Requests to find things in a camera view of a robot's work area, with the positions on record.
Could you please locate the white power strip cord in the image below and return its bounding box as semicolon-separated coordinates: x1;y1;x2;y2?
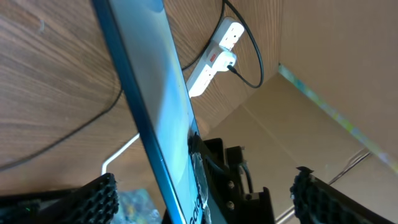
101;132;141;175

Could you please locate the white USB charger plug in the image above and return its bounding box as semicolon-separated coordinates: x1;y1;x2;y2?
211;50;236;72

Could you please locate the black USB charging cable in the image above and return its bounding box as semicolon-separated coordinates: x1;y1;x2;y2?
0;0;265;172

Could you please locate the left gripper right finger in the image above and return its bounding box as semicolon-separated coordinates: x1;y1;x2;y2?
290;166;393;224

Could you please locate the white power strip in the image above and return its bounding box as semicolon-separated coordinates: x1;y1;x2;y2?
186;17;245;98

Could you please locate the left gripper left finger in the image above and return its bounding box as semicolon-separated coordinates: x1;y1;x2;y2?
1;173;119;224

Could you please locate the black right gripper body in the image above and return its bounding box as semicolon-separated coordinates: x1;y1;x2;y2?
188;134;275;224

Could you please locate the blue Samsung Galaxy smartphone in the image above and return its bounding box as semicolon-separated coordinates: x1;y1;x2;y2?
93;0;225;223

